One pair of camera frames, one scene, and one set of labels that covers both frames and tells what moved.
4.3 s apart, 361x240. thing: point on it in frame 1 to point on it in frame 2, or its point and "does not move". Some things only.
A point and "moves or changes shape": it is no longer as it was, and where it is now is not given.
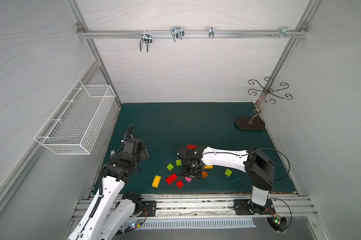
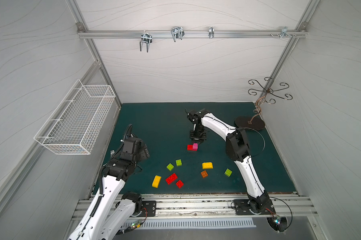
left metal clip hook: x=145 y=38 does not move
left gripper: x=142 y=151 does not move
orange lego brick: x=204 y=174 does not move
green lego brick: x=228 y=172 does not move
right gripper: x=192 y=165 to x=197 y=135
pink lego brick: x=188 y=179 moves or changes shape
